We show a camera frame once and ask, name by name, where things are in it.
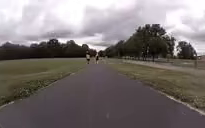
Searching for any person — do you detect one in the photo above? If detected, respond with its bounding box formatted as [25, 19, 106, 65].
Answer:
[94, 53, 100, 65]
[85, 50, 92, 65]

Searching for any dark grey asphalt path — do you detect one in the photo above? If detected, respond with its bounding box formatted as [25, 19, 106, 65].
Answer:
[0, 62, 205, 128]

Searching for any row of trees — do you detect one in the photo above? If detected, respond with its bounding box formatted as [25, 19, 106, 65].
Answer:
[98, 23, 177, 62]

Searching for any pale side path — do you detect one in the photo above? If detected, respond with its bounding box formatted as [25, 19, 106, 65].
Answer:
[123, 58, 205, 73]

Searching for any dark wood of trees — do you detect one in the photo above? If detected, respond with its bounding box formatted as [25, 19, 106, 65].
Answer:
[0, 38, 98, 62]

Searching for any green grass field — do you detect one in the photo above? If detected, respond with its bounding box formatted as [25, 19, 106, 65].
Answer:
[0, 57, 89, 113]
[104, 59, 205, 116]

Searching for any single dark tree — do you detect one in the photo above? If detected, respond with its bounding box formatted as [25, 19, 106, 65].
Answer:
[175, 40, 198, 60]

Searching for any pole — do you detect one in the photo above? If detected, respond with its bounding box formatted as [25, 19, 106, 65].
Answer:
[194, 54, 198, 69]

